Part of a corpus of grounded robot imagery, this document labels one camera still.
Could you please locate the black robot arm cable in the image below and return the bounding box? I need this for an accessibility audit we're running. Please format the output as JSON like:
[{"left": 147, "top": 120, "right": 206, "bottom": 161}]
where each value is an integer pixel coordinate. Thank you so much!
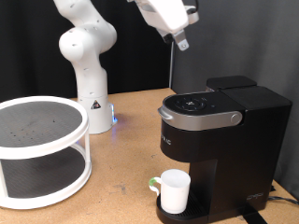
[{"left": 185, "top": 0, "right": 200, "bottom": 15}]

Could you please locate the black tape strip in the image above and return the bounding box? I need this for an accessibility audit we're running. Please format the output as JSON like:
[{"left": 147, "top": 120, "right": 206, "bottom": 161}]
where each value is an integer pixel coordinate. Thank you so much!
[{"left": 238, "top": 203, "right": 266, "bottom": 224}]

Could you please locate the gray backdrop curtain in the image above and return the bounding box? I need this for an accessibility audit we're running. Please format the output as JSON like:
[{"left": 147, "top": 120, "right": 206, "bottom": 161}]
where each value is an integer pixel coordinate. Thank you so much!
[{"left": 170, "top": 0, "right": 299, "bottom": 200}]

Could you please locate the black Keurig coffee machine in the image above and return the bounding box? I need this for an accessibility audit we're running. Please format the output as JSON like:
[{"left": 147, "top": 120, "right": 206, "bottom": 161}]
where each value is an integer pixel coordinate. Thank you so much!
[{"left": 156, "top": 75, "right": 293, "bottom": 224}]

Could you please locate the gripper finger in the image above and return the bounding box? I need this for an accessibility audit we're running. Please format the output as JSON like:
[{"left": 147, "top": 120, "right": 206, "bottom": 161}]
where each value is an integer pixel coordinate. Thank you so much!
[
  {"left": 162, "top": 32, "right": 175, "bottom": 45},
  {"left": 173, "top": 28, "right": 191, "bottom": 52}
]

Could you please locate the black backdrop curtain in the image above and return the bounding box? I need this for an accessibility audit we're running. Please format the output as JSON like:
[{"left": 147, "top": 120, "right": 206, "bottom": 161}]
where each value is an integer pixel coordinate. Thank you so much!
[{"left": 0, "top": 0, "right": 178, "bottom": 104}]

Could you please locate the white mug green-taped handle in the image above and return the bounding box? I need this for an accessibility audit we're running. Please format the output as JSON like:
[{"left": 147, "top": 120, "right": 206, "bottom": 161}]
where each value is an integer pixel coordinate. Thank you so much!
[{"left": 149, "top": 168, "right": 192, "bottom": 215}]

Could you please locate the black machine power cable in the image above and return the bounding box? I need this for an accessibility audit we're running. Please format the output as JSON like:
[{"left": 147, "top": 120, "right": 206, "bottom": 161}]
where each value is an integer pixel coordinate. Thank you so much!
[{"left": 268, "top": 195, "right": 299, "bottom": 206}]

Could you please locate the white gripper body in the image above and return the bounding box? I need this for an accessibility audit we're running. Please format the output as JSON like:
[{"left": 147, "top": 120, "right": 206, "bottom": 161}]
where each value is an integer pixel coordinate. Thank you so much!
[{"left": 135, "top": 0, "right": 191, "bottom": 35}]

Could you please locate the white two-tier turntable shelf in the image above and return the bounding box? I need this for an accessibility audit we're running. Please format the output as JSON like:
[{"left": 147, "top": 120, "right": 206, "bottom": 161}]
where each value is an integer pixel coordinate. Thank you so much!
[{"left": 0, "top": 95, "right": 93, "bottom": 210}]

